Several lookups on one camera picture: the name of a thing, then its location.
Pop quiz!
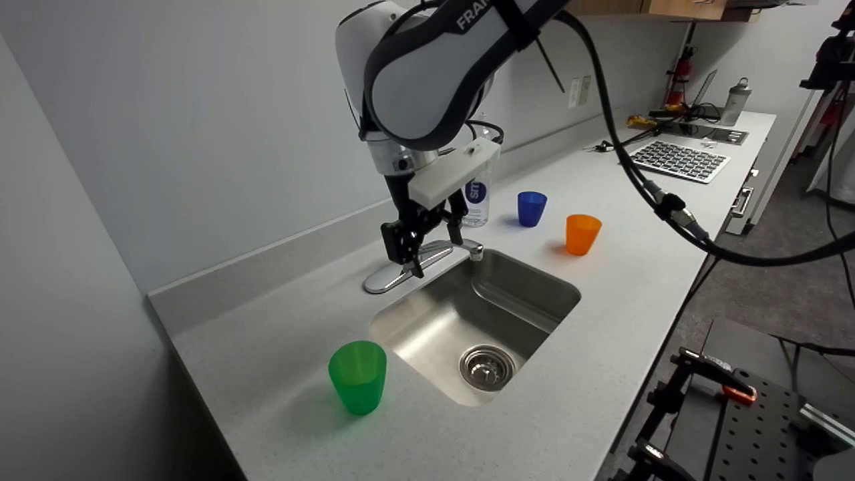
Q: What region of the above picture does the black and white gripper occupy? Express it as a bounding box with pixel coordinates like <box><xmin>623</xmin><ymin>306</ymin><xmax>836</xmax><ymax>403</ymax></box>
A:
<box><xmin>382</xmin><ymin>140</ymin><xmax>500</xmax><ymax>279</ymax></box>

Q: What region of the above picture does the chrome tap nozzle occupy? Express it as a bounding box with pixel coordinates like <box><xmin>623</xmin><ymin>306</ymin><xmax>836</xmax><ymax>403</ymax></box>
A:
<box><xmin>413</xmin><ymin>238</ymin><xmax>486</xmax><ymax>279</ymax></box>

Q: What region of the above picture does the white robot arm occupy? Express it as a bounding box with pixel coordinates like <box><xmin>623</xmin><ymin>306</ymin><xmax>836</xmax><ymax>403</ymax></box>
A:
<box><xmin>333</xmin><ymin>0</ymin><xmax>568</xmax><ymax>275</ymax></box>

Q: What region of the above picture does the clear plastic water bottle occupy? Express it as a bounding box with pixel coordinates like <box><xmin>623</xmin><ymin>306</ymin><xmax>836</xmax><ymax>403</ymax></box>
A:
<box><xmin>465</xmin><ymin>171</ymin><xmax>490</xmax><ymax>228</ymax></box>

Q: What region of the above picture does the stainless steel sink basin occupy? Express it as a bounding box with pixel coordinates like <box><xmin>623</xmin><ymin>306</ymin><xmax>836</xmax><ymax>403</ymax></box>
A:
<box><xmin>372</xmin><ymin>251</ymin><xmax>581</xmax><ymax>407</ymax></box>

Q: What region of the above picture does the blue plastic cup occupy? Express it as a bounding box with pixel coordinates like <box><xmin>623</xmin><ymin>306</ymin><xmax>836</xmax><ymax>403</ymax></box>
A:
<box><xmin>519</xmin><ymin>190</ymin><xmax>548</xmax><ymax>228</ymax></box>

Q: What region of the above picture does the round metal sink drain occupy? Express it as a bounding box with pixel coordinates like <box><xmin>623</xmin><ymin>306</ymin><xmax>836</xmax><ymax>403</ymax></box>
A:
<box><xmin>458</xmin><ymin>346</ymin><xmax>516</xmax><ymax>394</ymax></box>

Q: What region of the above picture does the orange plastic cup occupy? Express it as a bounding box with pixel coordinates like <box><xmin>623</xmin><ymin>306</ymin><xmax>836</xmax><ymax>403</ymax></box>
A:
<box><xmin>567</xmin><ymin>215</ymin><xmax>601</xmax><ymax>258</ymax></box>

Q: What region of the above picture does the green plastic cup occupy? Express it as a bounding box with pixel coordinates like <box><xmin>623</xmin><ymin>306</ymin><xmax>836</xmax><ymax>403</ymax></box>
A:
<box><xmin>328</xmin><ymin>339</ymin><xmax>388</xmax><ymax>418</ymax></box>

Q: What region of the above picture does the grey metal drinking bottle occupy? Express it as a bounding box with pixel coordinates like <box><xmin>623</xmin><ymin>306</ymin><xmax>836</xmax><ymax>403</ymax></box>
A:
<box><xmin>720</xmin><ymin>77</ymin><xmax>751</xmax><ymax>125</ymax></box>

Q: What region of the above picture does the black perforated metal table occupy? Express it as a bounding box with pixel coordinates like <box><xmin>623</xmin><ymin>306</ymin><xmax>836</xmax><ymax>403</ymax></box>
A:
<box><xmin>665</xmin><ymin>320</ymin><xmax>855</xmax><ymax>481</ymax></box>

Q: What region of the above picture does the chrome tap base plate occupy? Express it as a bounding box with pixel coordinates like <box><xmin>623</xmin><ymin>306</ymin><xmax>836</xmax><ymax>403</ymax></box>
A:
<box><xmin>357</xmin><ymin>238</ymin><xmax>458</xmax><ymax>298</ymax></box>

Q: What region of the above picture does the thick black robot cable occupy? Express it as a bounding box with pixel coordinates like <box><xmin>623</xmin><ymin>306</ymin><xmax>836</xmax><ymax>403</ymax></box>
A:
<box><xmin>493</xmin><ymin>0</ymin><xmax>855</xmax><ymax>270</ymax></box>

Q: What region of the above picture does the black clamp with red handle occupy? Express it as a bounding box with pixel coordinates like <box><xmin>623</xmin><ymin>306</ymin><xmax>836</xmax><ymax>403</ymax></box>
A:
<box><xmin>674</xmin><ymin>347</ymin><xmax>759</xmax><ymax>407</ymax></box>

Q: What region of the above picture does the black camera tripod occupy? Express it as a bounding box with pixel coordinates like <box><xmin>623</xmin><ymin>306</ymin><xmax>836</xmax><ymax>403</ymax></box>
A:
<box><xmin>799</xmin><ymin>0</ymin><xmax>855</xmax><ymax>206</ymax></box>

